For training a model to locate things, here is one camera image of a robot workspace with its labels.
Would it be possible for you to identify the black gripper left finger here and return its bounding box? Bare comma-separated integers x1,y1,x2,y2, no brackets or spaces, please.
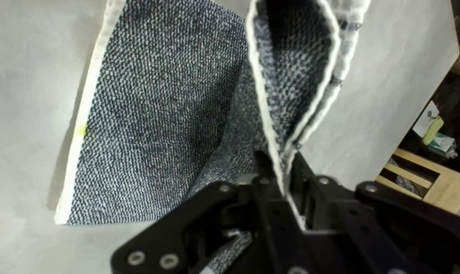
109,149,303,274

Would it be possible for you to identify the blue-grey towel with white trim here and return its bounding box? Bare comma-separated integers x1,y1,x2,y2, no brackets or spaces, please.
53,0,373,274

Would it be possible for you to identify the light wooden tall-slat chair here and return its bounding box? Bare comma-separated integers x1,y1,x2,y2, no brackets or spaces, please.
374,146,460,214

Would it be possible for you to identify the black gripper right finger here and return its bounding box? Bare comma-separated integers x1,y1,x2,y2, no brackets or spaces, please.
286,150,460,274

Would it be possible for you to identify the pale green white packet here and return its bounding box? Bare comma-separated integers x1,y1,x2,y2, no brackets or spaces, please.
411,98,446,147

